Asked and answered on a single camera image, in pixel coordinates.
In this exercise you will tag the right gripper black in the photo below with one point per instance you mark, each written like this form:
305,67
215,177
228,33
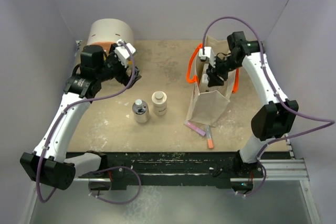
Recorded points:
214,80

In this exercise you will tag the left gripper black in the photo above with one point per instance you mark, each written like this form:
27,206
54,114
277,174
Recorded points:
123,77

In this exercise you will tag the canvas bag with orange handles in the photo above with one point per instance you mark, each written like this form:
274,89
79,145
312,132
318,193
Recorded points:
207,105

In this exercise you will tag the white bottle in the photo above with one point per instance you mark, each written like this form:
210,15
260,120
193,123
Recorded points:
204,80

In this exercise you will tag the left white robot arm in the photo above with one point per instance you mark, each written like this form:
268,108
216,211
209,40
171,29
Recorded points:
50,165

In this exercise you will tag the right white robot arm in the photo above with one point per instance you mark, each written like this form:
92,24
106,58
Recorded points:
277,113

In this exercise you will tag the cream bottle with round cap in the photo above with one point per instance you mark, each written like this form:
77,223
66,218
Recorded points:
159,100

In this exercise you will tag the silver bottle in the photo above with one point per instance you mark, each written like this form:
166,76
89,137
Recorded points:
141,111

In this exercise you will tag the pink tube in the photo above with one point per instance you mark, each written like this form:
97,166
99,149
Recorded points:
194,128

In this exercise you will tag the beige and orange cylinder box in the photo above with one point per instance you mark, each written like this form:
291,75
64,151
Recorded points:
105,32

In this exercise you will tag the orange tube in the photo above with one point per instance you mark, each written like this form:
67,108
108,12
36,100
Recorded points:
209,137

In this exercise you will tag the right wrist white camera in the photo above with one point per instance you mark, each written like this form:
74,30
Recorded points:
207,53

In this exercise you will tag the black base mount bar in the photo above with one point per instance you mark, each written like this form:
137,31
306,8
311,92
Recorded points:
215,169

